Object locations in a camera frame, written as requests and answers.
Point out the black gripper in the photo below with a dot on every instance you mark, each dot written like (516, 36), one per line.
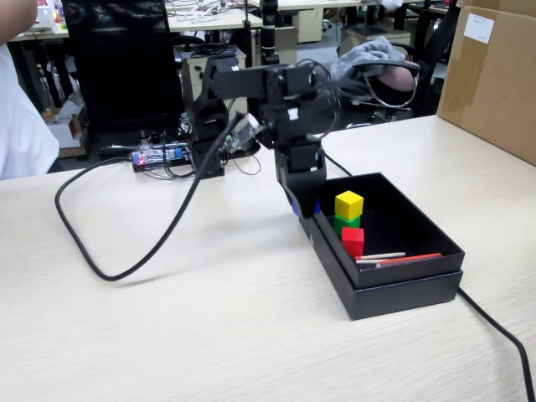
(303, 157)

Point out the blue wooden cube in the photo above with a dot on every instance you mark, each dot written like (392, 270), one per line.
(295, 208)

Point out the yellow wooden cube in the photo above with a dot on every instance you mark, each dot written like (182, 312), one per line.
(348, 205)

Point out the green wooden cube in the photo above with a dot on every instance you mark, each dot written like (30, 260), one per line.
(345, 224)

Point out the red wooden cube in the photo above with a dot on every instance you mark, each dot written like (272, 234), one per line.
(352, 243)

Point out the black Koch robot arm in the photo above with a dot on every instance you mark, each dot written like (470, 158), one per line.
(243, 81)

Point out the person's bare forearm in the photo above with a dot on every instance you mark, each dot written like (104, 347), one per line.
(14, 19)

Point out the black cardboard box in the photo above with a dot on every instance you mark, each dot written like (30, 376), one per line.
(419, 270)

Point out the large brown cardboard box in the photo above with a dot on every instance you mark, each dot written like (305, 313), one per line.
(494, 92)

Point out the open white cardboard box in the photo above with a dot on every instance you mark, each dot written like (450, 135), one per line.
(63, 130)

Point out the wooden stick with red tip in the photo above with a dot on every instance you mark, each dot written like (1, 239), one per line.
(381, 254)
(366, 260)

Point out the orange red flat strip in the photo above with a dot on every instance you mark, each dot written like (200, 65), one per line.
(412, 258)

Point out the pinkish beige cushion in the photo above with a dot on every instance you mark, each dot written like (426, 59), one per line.
(400, 77)

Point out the grey blanket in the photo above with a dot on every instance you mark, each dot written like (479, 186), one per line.
(368, 52)

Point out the thin black stand pole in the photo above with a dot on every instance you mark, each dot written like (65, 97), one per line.
(248, 37)

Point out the beige drawer cabinet with lock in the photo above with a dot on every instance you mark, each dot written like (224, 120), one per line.
(193, 69)

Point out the black jointed pole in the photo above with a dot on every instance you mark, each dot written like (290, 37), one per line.
(268, 25)

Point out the beige office desk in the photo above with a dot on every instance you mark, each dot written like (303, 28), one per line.
(42, 35)
(209, 23)

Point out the black office chair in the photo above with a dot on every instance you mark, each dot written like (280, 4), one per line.
(435, 42)

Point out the person in white shirt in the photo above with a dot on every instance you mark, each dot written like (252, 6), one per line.
(21, 125)

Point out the white pink carton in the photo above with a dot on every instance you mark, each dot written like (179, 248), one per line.
(50, 14)

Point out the small wrist camera board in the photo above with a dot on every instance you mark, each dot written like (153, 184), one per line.
(243, 132)

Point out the plain beige pedestal cabinet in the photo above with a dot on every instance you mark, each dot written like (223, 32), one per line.
(289, 42)
(310, 25)

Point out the office chair with chrome frame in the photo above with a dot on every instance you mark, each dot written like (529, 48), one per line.
(385, 64)

